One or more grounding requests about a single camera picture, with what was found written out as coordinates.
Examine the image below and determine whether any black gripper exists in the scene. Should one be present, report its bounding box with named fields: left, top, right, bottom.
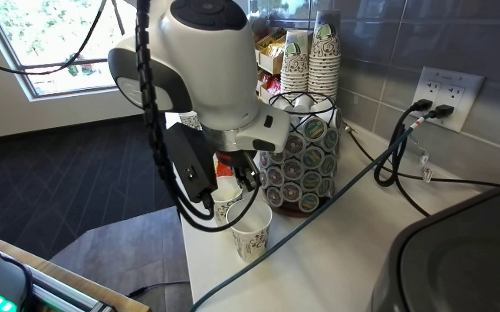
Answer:
left=213, top=148, right=263, bottom=193

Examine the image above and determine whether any medium patterned paper cup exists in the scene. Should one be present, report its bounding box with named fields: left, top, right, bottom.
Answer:
left=209, top=176, right=246, bottom=228

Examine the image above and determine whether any large patterned paper cup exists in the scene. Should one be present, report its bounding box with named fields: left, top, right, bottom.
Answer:
left=227, top=198, right=275, bottom=264

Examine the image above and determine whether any short stack of paper cups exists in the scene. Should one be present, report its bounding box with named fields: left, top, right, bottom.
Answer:
left=279, top=30, right=312, bottom=96

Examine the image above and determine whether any snack display rack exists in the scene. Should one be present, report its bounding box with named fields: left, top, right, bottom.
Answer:
left=251, top=23, right=289, bottom=108

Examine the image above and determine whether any tall stack of paper cups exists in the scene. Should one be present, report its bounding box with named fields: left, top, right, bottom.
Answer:
left=307, top=9, right=343, bottom=105

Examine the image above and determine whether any black power plug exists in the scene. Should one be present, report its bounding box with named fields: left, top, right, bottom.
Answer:
left=428, top=105, right=456, bottom=122
left=409, top=98, right=435, bottom=115

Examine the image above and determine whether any black appliance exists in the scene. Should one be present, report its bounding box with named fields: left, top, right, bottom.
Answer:
left=369, top=174, right=500, bottom=312

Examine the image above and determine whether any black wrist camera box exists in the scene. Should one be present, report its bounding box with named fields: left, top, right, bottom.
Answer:
left=161, top=122, right=220, bottom=212

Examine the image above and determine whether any wire coffee pod carousel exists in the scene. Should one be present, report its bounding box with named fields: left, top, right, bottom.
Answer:
left=256, top=91, right=341, bottom=217

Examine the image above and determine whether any long dark green cable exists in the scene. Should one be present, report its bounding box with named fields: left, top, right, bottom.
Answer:
left=187, top=124, right=414, bottom=312

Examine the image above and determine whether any black corrugated cable conduit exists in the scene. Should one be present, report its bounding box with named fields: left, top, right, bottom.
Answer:
left=133, top=0, right=262, bottom=235

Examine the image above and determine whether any black floor cable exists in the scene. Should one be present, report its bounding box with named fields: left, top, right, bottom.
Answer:
left=124, top=280, right=190, bottom=301

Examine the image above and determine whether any black looped power cable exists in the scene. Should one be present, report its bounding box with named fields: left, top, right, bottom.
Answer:
left=373, top=108, right=444, bottom=221

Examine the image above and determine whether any white cable tag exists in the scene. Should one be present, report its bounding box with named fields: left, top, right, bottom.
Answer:
left=418, top=151, right=435, bottom=186

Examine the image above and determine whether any thin black hanging cable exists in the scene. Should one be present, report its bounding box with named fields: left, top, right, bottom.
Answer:
left=0, top=0, right=126, bottom=79

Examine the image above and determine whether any thin black counter cable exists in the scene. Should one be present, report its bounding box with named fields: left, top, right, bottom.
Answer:
left=341, top=122, right=500, bottom=191

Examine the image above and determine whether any white wall outlet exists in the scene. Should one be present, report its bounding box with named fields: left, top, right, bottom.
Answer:
left=411, top=67, right=485, bottom=134

